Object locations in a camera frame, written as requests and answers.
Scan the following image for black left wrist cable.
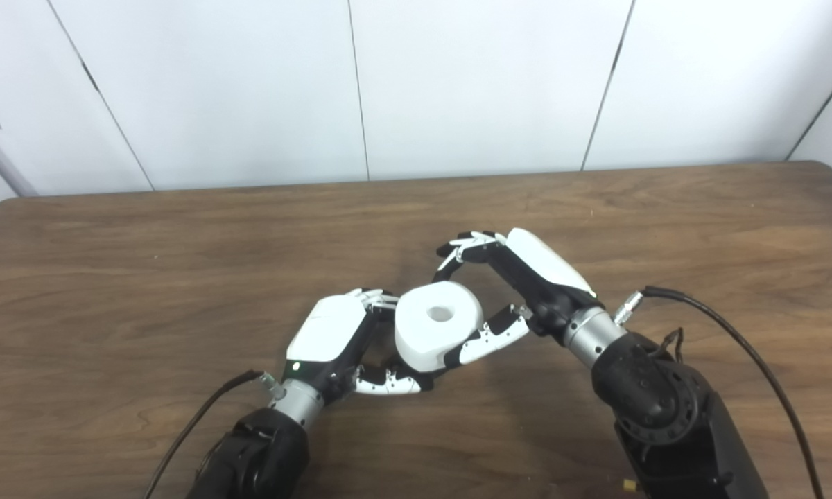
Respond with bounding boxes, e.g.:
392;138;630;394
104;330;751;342
144;369;279;499

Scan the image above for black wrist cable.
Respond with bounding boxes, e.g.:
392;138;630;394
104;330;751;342
613;285;825;499
144;369;279;499

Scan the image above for round white piece with holes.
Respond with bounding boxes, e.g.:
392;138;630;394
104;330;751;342
394;281;485;374

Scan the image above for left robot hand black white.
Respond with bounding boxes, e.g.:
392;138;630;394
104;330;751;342
282;288;435;405

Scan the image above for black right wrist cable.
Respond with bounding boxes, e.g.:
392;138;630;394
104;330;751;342
613;285;825;499

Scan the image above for grey wall corner post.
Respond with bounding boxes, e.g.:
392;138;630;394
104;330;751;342
0;114;40;198

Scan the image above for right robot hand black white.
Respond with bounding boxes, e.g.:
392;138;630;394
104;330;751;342
435;227;598;369

